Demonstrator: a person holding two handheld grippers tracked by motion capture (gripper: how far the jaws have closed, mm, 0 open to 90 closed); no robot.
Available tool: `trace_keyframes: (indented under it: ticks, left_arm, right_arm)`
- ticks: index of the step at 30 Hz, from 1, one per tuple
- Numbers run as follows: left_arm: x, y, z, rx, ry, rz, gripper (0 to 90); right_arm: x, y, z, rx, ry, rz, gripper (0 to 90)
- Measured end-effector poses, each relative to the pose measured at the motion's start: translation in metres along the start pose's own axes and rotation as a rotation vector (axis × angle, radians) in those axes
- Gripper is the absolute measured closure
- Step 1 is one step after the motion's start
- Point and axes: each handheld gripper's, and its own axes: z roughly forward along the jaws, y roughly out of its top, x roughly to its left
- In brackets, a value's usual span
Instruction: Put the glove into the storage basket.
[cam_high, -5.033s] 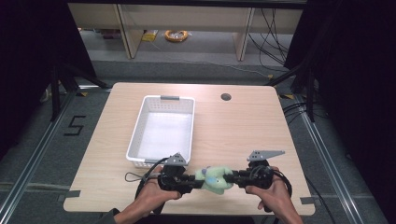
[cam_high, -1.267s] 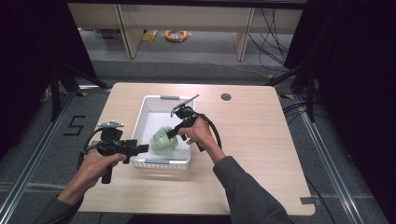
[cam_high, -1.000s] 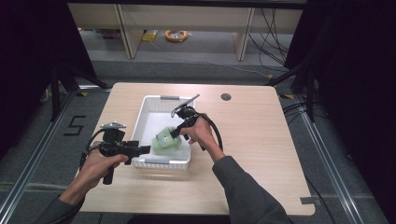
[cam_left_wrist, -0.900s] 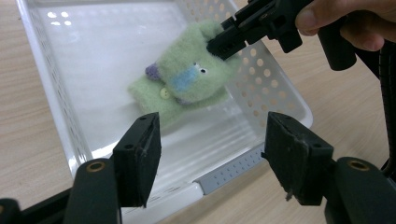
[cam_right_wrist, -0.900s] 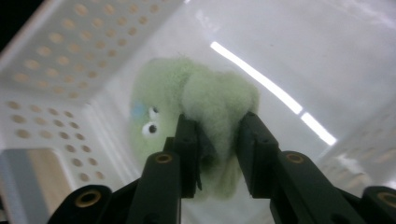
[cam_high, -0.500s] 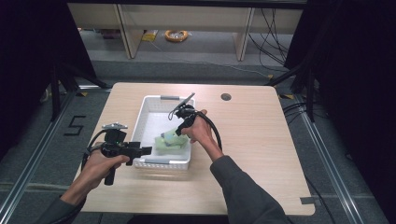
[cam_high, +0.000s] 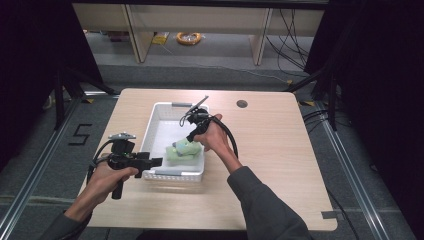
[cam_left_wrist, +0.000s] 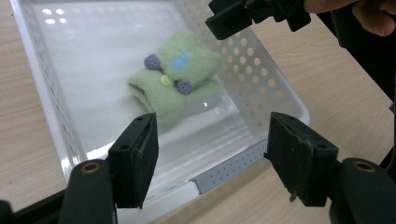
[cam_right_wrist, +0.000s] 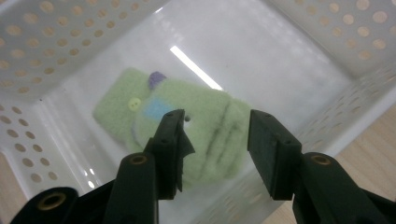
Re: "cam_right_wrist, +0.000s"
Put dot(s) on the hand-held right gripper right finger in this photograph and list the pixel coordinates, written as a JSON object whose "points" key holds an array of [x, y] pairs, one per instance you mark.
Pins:
{"points": [[274, 155]]}

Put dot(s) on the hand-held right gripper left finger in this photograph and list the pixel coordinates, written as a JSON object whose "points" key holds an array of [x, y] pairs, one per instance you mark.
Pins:
{"points": [[168, 146]]}

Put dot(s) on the green glove with coloured patches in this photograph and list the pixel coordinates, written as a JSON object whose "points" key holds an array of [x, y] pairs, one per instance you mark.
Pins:
{"points": [[211, 105]]}

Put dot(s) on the white perforated plastic basket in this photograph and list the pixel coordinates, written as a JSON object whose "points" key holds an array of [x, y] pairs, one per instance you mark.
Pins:
{"points": [[264, 62]]}

